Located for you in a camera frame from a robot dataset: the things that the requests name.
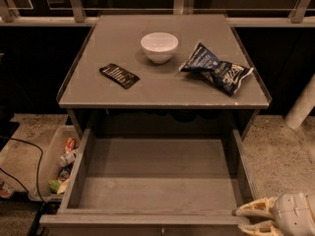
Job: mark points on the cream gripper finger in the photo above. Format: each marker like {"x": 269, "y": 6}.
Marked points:
{"x": 265, "y": 228}
{"x": 261, "y": 207}

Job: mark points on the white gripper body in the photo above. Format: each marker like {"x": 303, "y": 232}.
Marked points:
{"x": 290, "y": 210}

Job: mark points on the grey top drawer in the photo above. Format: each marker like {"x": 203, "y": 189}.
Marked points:
{"x": 154, "y": 186}

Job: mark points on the grey drawer cabinet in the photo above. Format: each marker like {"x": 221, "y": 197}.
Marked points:
{"x": 117, "y": 39}

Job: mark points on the blue chip bag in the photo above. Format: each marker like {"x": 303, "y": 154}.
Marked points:
{"x": 224, "y": 75}

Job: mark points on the black snack packet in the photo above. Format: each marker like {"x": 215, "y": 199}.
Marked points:
{"x": 119, "y": 75}

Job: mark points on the white ceramic bowl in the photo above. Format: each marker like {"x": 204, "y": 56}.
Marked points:
{"x": 159, "y": 47}

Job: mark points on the white labelled bottle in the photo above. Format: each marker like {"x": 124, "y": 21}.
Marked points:
{"x": 68, "y": 158}

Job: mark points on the yellow snack bag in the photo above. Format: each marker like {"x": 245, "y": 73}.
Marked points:
{"x": 63, "y": 187}

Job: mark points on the blue drink can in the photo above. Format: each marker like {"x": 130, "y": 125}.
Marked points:
{"x": 64, "y": 173}

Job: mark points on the orange soda can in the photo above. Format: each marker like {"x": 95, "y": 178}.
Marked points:
{"x": 70, "y": 144}

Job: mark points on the green snack packet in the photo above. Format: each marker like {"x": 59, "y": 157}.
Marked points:
{"x": 54, "y": 186}

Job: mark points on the clear plastic storage bin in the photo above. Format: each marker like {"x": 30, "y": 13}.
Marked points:
{"x": 49, "y": 167}

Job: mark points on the metal window railing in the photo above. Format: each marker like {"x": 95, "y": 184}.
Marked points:
{"x": 239, "y": 18}

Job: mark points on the black power strip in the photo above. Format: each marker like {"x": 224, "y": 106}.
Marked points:
{"x": 35, "y": 223}

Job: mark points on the red white object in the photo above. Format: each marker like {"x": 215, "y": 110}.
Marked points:
{"x": 6, "y": 191}

